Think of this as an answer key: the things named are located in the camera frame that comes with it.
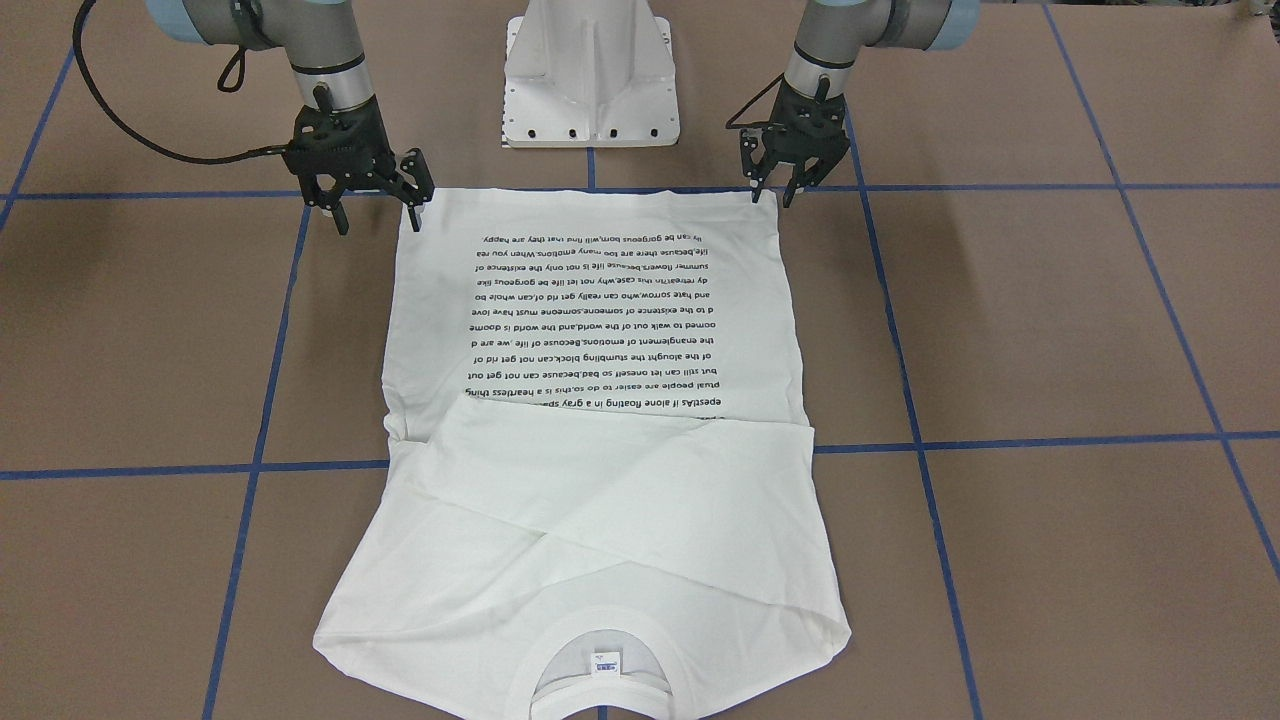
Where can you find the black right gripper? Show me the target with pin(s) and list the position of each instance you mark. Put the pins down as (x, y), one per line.
(411, 171)

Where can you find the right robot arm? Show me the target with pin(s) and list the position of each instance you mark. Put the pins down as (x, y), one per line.
(320, 39)

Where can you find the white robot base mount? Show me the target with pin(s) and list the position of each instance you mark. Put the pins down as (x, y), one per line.
(589, 73)

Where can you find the white printed t-shirt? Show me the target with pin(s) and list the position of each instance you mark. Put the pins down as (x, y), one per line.
(600, 481)

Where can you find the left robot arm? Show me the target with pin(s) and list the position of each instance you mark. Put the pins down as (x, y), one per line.
(832, 34)

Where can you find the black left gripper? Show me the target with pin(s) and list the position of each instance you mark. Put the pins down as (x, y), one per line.
(751, 152)

